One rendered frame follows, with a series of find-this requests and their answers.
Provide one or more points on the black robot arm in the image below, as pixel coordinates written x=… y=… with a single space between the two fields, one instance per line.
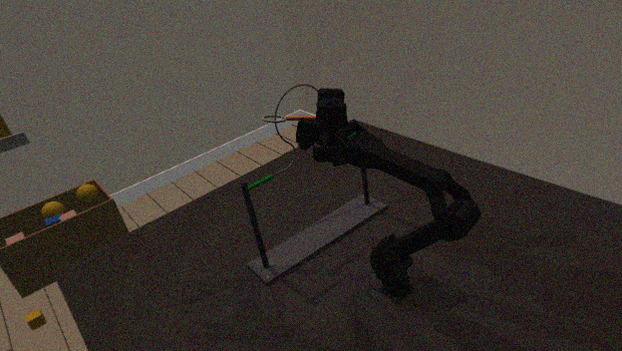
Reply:
x=390 y=258

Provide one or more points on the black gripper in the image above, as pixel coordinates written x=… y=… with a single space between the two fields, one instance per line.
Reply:
x=319 y=154

